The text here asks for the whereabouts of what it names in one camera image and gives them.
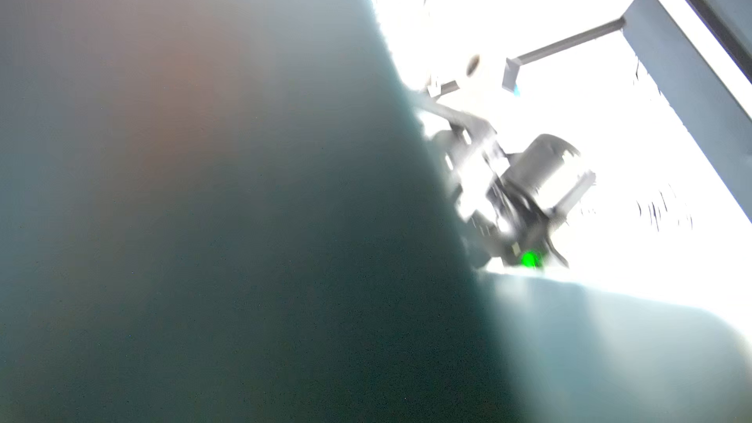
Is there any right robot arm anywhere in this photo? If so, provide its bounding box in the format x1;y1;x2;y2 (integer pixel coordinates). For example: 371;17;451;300
409;91;597;270

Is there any teal drawer cabinet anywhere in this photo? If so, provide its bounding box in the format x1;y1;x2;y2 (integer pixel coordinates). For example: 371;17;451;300
1;0;751;422

